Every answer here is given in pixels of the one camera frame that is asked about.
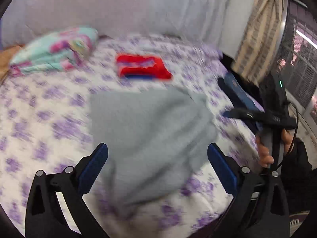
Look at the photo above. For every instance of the grey sweatpants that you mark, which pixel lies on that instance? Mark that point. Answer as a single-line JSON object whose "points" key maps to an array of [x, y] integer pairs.
{"points": [[156, 140]]}

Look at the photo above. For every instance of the window with metal grille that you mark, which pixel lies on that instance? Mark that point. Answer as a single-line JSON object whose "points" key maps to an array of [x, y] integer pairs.
{"points": [[296, 58]]}

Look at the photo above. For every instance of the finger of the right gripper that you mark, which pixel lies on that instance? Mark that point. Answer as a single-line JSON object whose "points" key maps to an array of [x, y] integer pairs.
{"points": [[238, 97]]}

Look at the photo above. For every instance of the purple floral bed sheet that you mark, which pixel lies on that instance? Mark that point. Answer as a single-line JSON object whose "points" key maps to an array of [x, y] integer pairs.
{"points": [[45, 125]]}

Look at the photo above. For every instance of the red folded garment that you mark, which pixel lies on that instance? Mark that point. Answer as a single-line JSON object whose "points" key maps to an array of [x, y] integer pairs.
{"points": [[142, 66]]}

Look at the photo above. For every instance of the teal pink floral blanket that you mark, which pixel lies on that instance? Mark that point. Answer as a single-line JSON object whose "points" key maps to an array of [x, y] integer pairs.
{"points": [[57, 51]]}

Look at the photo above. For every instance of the grey padded headboard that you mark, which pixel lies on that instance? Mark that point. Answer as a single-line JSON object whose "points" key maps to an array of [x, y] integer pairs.
{"points": [[193, 20]]}

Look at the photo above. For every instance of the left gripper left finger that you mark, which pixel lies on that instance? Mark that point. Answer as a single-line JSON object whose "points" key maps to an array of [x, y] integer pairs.
{"points": [[44, 217]]}

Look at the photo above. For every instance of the beige checked curtain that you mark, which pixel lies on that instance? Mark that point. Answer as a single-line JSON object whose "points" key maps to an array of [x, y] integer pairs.
{"points": [[259, 42]]}

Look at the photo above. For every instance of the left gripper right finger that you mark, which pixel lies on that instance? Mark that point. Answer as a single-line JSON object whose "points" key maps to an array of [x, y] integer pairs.
{"points": [[258, 207]]}

